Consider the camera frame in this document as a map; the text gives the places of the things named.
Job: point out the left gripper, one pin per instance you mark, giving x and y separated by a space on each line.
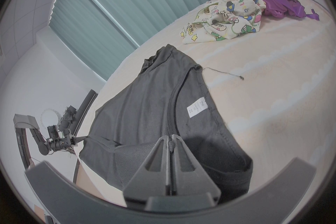
68 141

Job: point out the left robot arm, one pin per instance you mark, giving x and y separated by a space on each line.
26 120

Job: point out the white printed pyjama top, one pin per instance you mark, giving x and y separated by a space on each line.
231 20

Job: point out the bed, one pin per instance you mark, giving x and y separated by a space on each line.
275 102

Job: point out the black T-shirt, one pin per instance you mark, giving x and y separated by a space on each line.
147 102

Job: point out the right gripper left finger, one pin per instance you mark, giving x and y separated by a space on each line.
157 173

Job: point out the purple satin garment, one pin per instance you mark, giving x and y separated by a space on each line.
278 3

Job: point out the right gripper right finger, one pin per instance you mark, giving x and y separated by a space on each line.
183 173

